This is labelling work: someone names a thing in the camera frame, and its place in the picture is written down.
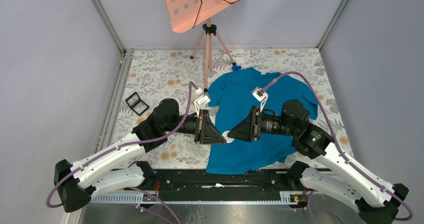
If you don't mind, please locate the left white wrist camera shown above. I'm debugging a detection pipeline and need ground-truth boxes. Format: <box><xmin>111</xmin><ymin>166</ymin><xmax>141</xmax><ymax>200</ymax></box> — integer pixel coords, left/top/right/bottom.
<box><xmin>194</xmin><ymin>88</ymin><xmax>211</xmax><ymax>117</ymax></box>

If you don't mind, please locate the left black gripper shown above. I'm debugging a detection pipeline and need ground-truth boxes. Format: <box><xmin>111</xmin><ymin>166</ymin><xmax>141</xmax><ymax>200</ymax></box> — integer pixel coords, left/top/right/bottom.
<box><xmin>164</xmin><ymin>109</ymin><xmax>227</xmax><ymax>145</ymax></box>

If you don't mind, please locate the pink music stand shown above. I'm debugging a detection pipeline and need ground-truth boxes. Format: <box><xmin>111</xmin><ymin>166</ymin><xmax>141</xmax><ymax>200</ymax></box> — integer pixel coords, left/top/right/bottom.
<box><xmin>165</xmin><ymin>0</ymin><xmax>242</xmax><ymax>92</ymax></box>

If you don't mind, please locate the black square frame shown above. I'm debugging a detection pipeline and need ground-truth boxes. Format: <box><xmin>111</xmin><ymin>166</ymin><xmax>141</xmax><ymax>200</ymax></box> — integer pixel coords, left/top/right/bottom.
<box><xmin>125</xmin><ymin>92</ymin><xmax>150</xmax><ymax>116</ymax></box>

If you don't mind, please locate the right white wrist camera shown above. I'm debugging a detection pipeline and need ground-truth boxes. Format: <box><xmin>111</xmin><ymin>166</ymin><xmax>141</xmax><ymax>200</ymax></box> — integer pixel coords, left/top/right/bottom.
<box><xmin>251</xmin><ymin>87</ymin><xmax>268</xmax><ymax>112</ymax></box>

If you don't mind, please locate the blue t-shirt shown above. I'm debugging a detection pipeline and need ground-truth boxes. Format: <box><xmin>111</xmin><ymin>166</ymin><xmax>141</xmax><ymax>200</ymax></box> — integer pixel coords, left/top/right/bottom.
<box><xmin>206</xmin><ymin>68</ymin><xmax>318</xmax><ymax>174</ymax></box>

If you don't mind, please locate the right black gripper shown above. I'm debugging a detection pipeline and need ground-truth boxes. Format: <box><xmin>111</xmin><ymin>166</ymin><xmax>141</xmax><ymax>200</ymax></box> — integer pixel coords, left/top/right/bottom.
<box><xmin>227</xmin><ymin>105</ymin><xmax>297</xmax><ymax>142</ymax></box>

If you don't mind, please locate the small blue brooch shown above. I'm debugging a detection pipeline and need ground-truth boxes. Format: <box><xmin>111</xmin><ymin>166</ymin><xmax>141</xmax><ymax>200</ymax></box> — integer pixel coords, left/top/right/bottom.
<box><xmin>231</xmin><ymin>65</ymin><xmax>241</xmax><ymax>71</ymax></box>

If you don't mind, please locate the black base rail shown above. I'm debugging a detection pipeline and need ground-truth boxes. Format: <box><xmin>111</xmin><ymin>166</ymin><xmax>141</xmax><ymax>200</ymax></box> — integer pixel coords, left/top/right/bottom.
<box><xmin>92</xmin><ymin>169</ymin><xmax>310</xmax><ymax>205</ymax></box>

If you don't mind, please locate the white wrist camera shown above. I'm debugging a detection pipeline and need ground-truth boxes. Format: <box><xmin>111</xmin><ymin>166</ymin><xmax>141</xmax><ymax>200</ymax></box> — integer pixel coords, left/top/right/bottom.
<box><xmin>251</xmin><ymin>87</ymin><xmax>268</xmax><ymax>112</ymax></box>
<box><xmin>194</xmin><ymin>88</ymin><xmax>211</xmax><ymax>117</ymax></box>

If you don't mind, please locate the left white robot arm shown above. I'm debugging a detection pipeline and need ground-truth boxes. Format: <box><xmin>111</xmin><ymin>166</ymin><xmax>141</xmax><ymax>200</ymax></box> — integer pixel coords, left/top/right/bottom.
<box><xmin>53</xmin><ymin>98</ymin><xmax>226</xmax><ymax>213</ymax></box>

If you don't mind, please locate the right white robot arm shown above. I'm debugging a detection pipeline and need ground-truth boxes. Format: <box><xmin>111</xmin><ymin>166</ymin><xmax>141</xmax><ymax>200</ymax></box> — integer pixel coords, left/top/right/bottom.
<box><xmin>227</xmin><ymin>100</ymin><xmax>409</xmax><ymax>223</ymax></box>

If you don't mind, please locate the floral patterned table mat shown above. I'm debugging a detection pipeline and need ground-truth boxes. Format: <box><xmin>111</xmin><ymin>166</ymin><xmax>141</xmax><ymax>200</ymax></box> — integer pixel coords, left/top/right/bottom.
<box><xmin>121</xmin><ymin>48</ymin><xmax>352</xmax><ymax>169</ymax></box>

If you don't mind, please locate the round white pin badge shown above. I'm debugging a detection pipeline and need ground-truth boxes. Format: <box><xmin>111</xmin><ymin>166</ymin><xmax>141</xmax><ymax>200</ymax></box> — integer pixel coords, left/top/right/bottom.
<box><xmin>222</xmin><ymin>130</ymin><xmax>234</xmax><ymax>143</ymax></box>

